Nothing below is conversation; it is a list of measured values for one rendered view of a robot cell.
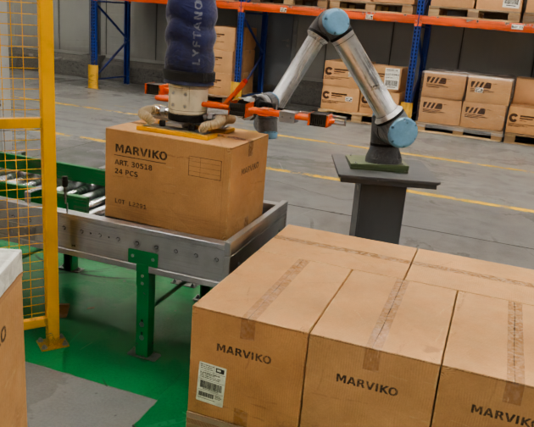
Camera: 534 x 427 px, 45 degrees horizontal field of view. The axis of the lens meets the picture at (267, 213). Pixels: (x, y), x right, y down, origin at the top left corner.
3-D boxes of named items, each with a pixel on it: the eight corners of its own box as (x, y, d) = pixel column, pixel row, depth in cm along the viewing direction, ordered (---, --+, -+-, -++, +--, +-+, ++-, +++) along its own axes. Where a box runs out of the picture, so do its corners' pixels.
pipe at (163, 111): (138, 121, 280) (138, 108, 278) (166, 114, 303) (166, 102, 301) (210, 131, 270) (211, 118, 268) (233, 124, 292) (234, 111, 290)
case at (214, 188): (104, 215, 291) (105, 127, 279) (152, 196, 326) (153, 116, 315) (225, 241, 271) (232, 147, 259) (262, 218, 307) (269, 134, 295)
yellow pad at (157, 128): (136, 130, 279) (136, 118, 278) (147, 126, 288) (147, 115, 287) (208, 141, 269) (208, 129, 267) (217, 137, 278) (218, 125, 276)
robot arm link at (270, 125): (275, 137, 316) (275, 111, 313) (279, 141, 305) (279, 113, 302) (256, 138, 314) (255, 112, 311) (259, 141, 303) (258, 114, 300)
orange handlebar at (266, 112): (130, 98, 289) (130, 91, 288) (164, 92, 316) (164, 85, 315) (331, 126, 261) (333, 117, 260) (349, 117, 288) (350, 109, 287)
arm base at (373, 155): (360, 158, 346) (362, 139, 344) (395, 158, 349) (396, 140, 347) (370, 164, 328) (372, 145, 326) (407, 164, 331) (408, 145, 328)
